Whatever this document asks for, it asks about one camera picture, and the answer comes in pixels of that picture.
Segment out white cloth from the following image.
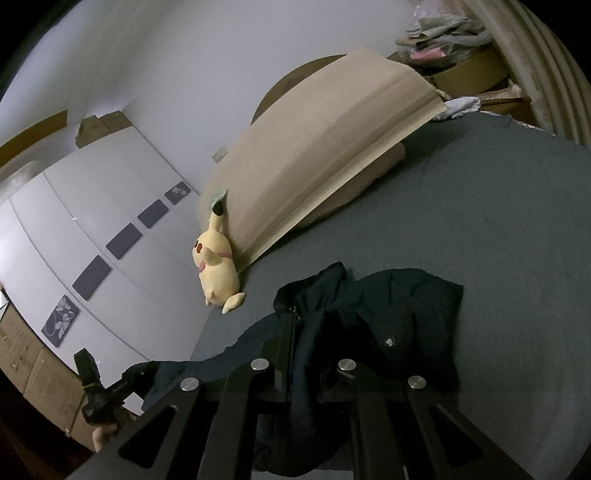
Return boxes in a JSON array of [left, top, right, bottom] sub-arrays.
[[431, 96, 481, 121]]

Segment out person's left hand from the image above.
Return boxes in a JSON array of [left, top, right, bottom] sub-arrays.
[[91, 422, 122, 455]]

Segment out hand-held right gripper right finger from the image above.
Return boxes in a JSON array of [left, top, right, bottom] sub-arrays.
[[318, 357, 532, 480]]

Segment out printed cardboard box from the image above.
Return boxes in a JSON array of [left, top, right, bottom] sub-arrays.
[[0, 295, 44, 393], [21, 344, 100, 453]]

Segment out dark navy jacket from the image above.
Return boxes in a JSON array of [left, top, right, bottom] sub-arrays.
[[124, 262, 465, 478]]

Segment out pile of clothes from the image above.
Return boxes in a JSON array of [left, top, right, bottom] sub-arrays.
[[397, 14, 495, 61]]

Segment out beige curtain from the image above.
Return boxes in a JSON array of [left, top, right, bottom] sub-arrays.
[[462, 0, 591, 144]]

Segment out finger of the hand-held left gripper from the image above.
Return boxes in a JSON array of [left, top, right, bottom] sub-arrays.
[[111, 362, 155, 398]]

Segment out yellow plush toy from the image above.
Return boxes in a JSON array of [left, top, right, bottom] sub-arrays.
[[191, 203, 245, 315]]

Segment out flattened cardboard sheet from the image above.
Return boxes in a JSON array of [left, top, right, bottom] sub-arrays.
[[74, 110, 137, 149]]

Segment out long brown cardboard strip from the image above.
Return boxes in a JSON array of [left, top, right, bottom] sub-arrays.
[[0, 108, 69, 168]]

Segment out brown pink pillow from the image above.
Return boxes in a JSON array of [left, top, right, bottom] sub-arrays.
[[295, 141, 407, 232]]

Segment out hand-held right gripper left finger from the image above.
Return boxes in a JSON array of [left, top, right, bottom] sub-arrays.
[[65, 311, 298, 480]]

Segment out beige headboard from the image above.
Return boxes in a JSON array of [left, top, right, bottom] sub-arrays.
[[198, 46, 446, 273]]

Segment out open cardboard box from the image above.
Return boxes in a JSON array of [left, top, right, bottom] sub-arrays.
[[388, 46, 513, 93]]

